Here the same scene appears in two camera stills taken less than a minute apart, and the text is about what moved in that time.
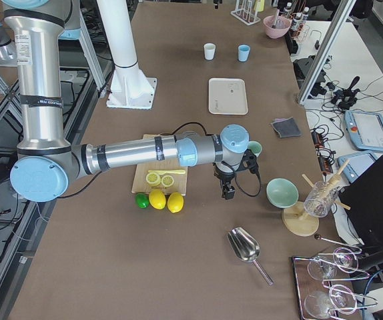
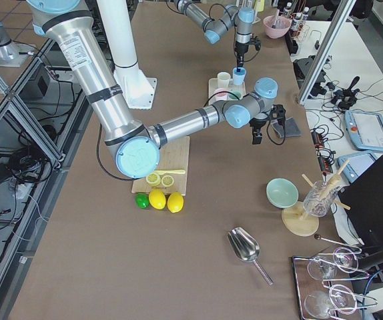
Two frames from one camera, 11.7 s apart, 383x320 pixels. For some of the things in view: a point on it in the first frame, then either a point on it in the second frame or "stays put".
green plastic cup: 255,147 to 239,95
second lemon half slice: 167,181 stays put
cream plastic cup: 209,49 to 223,79
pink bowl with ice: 281,29 stays put
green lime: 143,200 stays put
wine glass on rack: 343,259 stays put
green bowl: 281,193 stays put
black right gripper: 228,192 to 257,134
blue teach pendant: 367,131 stays put
